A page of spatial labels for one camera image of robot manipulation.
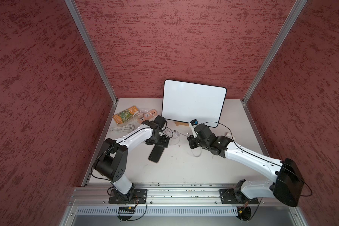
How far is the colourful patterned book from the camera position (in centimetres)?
104

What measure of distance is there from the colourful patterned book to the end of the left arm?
30 cm

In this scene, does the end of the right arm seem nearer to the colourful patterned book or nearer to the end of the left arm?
the end of the left arm

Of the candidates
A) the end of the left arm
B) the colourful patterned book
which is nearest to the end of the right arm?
the end of the left arm

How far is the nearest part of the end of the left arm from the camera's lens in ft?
2.15
